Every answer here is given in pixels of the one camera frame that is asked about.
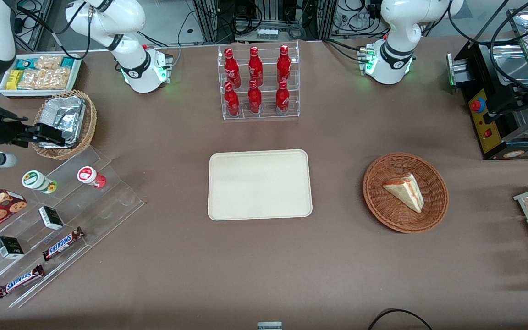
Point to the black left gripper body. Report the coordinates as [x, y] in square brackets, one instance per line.
[524, 100]

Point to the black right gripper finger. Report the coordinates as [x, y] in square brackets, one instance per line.
[54, 130]
[48, 141]

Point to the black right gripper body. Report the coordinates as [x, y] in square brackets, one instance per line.
[8, 130]

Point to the green lid yogurt cup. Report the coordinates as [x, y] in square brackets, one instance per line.
[38, 181]

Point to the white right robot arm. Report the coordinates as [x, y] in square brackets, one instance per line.
[135, 68]

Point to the beige plastic tray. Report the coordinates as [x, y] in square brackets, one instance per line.
[259, 184]

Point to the silver foil trays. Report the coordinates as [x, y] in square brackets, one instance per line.
[67, 114]

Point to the light wicker basket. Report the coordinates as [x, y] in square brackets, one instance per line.
[90, 123]

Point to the black machine with yellow panel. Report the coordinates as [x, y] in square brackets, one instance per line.
[488, 133]

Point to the large rice cracker bag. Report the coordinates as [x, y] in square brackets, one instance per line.
[44, 79]

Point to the red lid yogurt cup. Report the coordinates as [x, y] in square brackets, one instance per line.
[89, 176]

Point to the yellow snack packet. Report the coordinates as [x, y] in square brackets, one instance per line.
[14, 79]

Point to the white plastic snack bin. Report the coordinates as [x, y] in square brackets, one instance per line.
[78, 78]

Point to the small rice cracker bag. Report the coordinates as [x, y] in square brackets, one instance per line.
[48, 63]

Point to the teal snack packet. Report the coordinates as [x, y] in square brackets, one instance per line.
[24, 63]
[68, 62]

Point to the small black box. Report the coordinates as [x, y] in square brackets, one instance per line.
[9, 247]
[51, 218]

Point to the clear acrylic stepped display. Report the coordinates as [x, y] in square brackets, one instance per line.
[108, 201]

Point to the Snickers chocolate bar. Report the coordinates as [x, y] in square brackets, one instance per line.
[62, 244]
[20, 281]

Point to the wrapped triangle sandwich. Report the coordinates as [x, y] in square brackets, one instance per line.
[406, 191]

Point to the round brown wicker basket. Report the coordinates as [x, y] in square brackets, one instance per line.
[383, 206]

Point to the red cola bottle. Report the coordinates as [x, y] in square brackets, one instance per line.
[282, 100]
[232, 68]
[255, 68]
[232, 101]
[254, 100]
[283, 66]

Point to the clear acrylic bottle rack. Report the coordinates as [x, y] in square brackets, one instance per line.
[258, 117]

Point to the grey power strip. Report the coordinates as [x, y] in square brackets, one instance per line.
[267, 33]

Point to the aluminium frame cabinet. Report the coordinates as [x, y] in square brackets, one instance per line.
[245, 13]

